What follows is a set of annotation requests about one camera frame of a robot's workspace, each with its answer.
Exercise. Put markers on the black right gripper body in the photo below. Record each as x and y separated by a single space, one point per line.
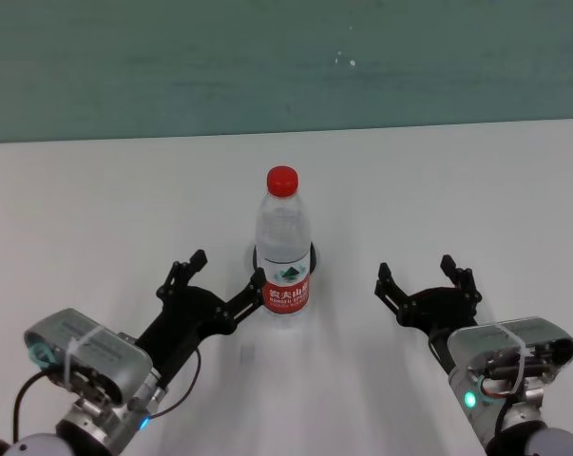
438 309

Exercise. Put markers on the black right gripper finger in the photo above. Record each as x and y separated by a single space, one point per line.
385 273
448 264

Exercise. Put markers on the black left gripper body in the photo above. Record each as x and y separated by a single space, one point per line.
186 313

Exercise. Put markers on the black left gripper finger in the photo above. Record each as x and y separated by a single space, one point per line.
255 280
199 259

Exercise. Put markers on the clear water bottle red cap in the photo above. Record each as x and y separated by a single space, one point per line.
283 247

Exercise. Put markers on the blue push button black base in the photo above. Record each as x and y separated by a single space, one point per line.
313 259

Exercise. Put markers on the white zip tie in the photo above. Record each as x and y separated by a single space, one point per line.
521 366
84 339

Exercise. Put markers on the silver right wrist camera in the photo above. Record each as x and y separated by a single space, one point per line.
509 335

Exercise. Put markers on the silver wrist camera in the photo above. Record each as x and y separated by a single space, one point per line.
509 335
101 347

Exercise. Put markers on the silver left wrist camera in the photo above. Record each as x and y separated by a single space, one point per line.
101 347

